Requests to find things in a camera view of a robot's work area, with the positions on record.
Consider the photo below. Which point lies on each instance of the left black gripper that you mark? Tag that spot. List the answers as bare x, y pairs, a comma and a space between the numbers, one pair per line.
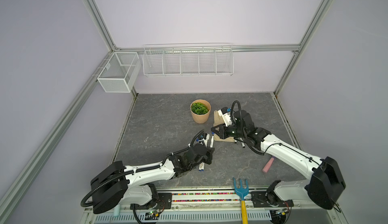
208, 155

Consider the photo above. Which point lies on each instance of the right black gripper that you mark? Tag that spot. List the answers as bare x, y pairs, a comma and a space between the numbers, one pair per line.
222, 132

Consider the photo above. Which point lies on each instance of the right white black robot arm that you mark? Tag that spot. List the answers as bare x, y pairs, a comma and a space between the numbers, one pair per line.
323, 182

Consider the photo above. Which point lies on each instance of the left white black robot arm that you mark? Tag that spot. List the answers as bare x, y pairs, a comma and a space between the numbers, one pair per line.
120, 184

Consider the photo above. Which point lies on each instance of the beige work glove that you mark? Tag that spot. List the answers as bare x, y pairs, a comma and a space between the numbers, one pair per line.
217, 121

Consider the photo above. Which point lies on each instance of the beige plant pot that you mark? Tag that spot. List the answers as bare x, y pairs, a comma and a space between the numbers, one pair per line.
201, 119

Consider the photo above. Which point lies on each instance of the green artificial plant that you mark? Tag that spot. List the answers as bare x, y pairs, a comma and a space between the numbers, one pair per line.
199, 108

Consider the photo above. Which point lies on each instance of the pink chalk block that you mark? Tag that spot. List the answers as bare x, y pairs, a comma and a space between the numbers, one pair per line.
268, 165

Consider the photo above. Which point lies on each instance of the small white mesh basket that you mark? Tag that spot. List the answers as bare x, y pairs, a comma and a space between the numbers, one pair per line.
120, 72

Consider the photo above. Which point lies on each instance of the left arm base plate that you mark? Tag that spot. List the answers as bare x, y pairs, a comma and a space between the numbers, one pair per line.
163, 201

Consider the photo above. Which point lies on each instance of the teal garden fork yellow handle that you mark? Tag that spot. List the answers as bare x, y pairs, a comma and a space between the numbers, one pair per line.
242, 191

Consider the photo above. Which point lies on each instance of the long white wire shelf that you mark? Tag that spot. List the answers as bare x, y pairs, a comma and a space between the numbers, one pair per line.
188, 59

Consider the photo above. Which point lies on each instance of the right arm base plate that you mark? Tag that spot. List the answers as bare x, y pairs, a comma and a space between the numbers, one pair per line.
263, 199

